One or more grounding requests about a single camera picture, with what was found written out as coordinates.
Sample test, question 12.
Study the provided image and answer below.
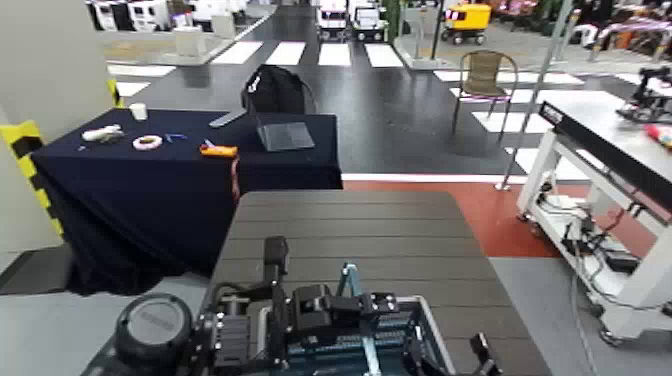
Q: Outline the purple cloth table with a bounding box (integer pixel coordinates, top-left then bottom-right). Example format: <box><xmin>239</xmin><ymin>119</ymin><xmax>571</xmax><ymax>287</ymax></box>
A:
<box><xmin>595</xmin><ymin>15</ymin><xmax>672</xmax><ymax>56</ymax></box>

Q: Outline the black backpack on chair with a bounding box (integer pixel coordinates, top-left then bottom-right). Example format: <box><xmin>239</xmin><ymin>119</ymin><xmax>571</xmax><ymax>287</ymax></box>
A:
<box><xmin>240</xmin><ymin>64</ymin><xmax>319</xmax><ymax>116</ymax></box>

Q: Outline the white pink tape roll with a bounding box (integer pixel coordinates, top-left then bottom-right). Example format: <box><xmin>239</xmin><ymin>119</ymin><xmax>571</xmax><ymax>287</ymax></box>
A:
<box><xmin>132</xmin><ymin>134</ymin><xmax>164</xmax><ymax>152</ymax></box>

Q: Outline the white crumpled glove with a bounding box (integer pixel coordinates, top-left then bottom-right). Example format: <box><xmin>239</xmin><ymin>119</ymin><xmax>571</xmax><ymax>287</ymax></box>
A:
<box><xmin>81</xmin><ymin>123</ymin><xmax>126</xmax><ymax>144</ymax></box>

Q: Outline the blue grey crate with handle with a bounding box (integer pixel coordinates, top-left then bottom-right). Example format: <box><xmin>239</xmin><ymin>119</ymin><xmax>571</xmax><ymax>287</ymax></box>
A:
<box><xmin>246</xmin><ymin>262</ymin><xmax>458</xmax><ymax>376</ymax></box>

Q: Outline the orange utility knife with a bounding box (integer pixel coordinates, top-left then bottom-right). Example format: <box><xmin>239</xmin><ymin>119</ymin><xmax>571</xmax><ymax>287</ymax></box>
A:
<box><xmin>199</xmin><ymin>139</ymin><xmax>239</xmax><ymax>159</ymax></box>

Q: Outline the thin black pole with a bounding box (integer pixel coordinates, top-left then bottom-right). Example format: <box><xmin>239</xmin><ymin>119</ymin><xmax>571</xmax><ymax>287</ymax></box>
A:
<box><xmin>430</xmin><ymin>0</ymin><xmax>447</xmax><ymax>60</ymax></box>

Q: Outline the white pedestal box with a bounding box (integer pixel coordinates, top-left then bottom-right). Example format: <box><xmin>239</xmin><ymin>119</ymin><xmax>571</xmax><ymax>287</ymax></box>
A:
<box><xmin>173</xmin><ymin>26</ymin><xmax>207</xmax><ymax>58</ymax></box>
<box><xmin>209</xmin><ymin>12</ymin><xmax>237</xmax><ymax>41</ymax></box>

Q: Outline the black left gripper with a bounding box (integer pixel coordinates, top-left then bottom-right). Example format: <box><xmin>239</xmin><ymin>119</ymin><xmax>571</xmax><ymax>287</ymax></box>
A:
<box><xmin>194</xmin><ymin>278</ymin><xmax>401</xmax><ymax>376</ymax></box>

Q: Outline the red colourful toy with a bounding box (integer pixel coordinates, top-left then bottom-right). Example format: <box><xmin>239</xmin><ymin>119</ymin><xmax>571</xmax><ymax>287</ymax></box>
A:
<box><xmin>644</xmin><ymin>123</ymin><xmax>672</xmax><ymax>149</ymax></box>

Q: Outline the large yellow black hazard guard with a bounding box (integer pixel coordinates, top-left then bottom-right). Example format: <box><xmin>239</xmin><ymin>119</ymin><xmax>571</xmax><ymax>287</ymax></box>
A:
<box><xmin>0</xmin><ymin>120</ymin><xmax>67</xmax><ymax>239</ymax></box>

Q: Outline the red strap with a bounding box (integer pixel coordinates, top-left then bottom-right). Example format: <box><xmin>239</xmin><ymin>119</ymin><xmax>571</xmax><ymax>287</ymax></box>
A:
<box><xmin>229</xmin><ymin>156</ymin><xmax>243</xmax><ymax>205</ymax></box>

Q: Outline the small yellow black hazard guard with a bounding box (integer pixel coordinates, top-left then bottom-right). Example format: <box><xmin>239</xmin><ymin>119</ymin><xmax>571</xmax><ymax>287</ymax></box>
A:
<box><xmin>106</xmin><ymin>78</ymin><xmax>125</xmax><ymax>109</ymax></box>

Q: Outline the black power adapter box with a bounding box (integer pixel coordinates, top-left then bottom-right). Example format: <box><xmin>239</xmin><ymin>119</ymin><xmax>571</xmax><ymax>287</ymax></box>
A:
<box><xmin>602</xmin><ymin>250</ymin><xmax>641</xmax><ymax>275</ymax></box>

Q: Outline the white workbench with black edge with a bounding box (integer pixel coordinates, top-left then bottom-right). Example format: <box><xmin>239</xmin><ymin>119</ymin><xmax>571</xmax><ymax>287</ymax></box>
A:
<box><xmin>515</xmin><ymin>89</ymin><xmax>672</xmax><ymax>348</ymax></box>

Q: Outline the brown wicker metal chair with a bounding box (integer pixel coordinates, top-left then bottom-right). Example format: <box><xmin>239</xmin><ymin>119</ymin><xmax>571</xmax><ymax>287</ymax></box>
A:
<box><xmin>451</xmin><ymin>49</ymin><xmax>520</xmax><ymax>144</ymax></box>

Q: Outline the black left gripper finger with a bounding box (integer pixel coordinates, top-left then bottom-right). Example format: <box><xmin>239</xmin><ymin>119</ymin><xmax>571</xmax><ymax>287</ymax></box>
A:
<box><xmin>406</xmin><ymin>335</ymin><xmax>437</xmax><ymax>376</ymax></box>

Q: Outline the black cloth covered table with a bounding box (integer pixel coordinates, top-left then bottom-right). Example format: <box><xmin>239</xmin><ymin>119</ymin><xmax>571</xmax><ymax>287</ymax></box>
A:
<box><xmin>30</xmin><ymin>107</ymin><xmax>344</xmax><ymax>298</ymax></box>

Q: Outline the yellow delivery vehicle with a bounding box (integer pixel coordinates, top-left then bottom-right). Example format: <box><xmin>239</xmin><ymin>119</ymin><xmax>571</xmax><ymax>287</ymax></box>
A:
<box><xmin>439</xmin><ymin>2</ymin><xmax>493</xmax><ymax>46</ymax></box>

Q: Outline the white kiosk machine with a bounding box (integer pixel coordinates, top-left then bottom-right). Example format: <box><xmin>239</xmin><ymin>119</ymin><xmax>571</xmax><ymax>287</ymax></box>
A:
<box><xmin>90</xmin><ymin>0</ymin><xmax>120</xmax><ymax>32</ymax></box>
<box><xmin>127</xmin><ymin>0</ymin><xmax>171</xmax><ymax>33</ymax></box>

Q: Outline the slanted grey metal pole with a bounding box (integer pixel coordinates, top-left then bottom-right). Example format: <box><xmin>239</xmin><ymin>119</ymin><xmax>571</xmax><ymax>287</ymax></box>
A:
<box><xmin>494</xmin><ymin>0</ymin><xmax>575</xmax><ymax>192</ymax></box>

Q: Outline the flat grey bar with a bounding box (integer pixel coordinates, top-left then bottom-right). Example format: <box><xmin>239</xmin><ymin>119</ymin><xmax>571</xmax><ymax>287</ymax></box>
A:
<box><xmin>208</xmin><ymin>109</ymin><xmax>247</xmax><ymax>130</ymax></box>

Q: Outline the black left wrist camera block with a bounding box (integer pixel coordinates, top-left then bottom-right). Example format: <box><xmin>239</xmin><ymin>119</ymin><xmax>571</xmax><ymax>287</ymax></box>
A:
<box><xmin>263</xmin><ymin>235</ymin><xmax>290</xmax><ymax>280</ymax></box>

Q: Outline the white delivery vehicle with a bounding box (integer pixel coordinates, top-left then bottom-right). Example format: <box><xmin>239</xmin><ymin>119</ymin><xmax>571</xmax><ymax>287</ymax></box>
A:
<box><xmin>314</xmin><ymin>0</ymin><xmax>351</xmax><ymax>43</ymax></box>
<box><xmin>349</xmin><ymin>2</ymin><xmax>391</xmax><ymax>43</ymax></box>

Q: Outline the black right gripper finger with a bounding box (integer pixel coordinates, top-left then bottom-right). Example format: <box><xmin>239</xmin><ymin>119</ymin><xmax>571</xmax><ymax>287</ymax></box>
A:
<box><xmin>469</xmin><ymin>331</ymin><xmax>503</xmax><ymax>376</ymax></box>

